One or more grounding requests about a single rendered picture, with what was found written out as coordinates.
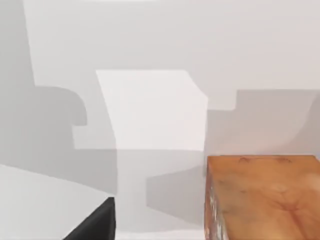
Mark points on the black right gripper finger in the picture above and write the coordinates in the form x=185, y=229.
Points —
x=100, y=222

